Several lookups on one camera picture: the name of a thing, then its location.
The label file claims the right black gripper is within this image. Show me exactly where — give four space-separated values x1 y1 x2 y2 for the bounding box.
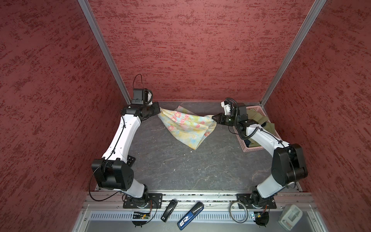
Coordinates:
212 112 239 126

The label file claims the floral pastel skirt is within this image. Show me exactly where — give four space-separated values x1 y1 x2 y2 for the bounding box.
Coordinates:
158 106 217 150

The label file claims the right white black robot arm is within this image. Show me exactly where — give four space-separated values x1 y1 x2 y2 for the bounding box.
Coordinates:
212 101 308 208

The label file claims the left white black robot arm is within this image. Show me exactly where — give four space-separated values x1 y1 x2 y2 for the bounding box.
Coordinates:
91 102 160 208

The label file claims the olive green skirt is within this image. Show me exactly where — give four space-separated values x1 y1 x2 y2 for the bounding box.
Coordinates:
245 109 276 148

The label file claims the pink plastic basket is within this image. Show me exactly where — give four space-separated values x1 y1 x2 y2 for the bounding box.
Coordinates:
233 106 281 152

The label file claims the black calculator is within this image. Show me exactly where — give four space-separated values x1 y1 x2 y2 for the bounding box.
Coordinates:
127 155 136 167

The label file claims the blue black stapler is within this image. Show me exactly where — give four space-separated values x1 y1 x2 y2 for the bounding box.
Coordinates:
177 202 204 231

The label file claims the left circuit board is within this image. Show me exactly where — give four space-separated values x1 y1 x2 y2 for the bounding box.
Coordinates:
132 212 151 220

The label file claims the circuit board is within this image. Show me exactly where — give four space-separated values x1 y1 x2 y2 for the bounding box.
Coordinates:
132 212 151 220
255 212 270 227

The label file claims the right circuit board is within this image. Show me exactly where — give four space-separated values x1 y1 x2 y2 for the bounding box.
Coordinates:
255 212 270 227

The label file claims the grey plastic holder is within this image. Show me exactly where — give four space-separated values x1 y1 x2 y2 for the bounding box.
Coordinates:
278 204 303 231

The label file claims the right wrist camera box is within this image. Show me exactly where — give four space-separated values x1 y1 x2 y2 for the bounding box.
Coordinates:
221 100 233 116

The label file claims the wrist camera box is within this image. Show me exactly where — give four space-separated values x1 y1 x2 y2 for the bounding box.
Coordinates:
221 100 233 116
131 89 153 105

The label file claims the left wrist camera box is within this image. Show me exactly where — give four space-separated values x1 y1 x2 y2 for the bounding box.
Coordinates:
131 89 153 105

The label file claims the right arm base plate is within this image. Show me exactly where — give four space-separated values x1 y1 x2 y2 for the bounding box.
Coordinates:
236 193 277 210

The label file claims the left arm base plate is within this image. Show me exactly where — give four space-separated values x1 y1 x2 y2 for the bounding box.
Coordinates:
123 193 163 209

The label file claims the coiled grey cable ring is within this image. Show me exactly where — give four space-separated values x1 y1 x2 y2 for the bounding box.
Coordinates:
229 201 249 224

